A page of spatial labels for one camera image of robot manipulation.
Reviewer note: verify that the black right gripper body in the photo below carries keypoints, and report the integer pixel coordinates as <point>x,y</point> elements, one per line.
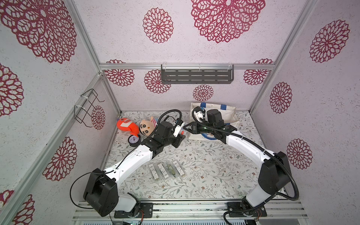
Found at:
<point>194,129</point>

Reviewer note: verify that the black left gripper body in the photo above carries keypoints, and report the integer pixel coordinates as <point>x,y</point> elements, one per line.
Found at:
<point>176,141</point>

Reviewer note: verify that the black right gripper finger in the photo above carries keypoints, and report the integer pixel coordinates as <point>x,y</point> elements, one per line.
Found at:
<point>191,124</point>
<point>189,130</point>

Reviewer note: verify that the clear case blue parts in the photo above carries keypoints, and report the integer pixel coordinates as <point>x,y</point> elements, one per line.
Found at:
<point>182,131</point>

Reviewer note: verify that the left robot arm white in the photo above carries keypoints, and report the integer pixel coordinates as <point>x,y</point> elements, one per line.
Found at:
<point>101,191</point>

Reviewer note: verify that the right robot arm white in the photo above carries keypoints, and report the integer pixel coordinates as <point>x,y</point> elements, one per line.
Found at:
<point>275,177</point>

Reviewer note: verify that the white Doraemon canvas bag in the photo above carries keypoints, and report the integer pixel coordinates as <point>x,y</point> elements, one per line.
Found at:
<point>228,115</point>

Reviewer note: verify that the pink boy plush doll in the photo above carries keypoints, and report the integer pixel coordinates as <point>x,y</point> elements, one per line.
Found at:
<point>146,127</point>

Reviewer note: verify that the black round alarm clock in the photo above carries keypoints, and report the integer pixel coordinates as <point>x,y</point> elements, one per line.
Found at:
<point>134,141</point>

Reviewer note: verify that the clear pen case green label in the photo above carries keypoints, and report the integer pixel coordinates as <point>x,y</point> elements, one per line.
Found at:
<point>171,169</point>

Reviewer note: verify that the red plush toy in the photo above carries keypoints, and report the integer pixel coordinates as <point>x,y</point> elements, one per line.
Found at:
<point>125,124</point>

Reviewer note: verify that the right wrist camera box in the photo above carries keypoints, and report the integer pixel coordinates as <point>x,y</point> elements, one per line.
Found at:
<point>214,117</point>

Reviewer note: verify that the grey slotted wall shelf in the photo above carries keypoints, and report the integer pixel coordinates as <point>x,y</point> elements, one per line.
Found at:
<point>197,74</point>

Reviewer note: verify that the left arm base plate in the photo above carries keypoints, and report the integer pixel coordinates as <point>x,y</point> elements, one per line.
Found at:
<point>141,210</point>

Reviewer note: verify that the black wire wall rack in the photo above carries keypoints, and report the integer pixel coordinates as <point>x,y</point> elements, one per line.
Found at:
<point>90,113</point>

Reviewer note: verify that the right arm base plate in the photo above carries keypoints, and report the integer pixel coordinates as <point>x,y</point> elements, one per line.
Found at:
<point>243,209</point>

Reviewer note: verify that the aluminium front rail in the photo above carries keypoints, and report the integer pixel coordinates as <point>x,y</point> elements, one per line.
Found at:
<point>196,212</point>

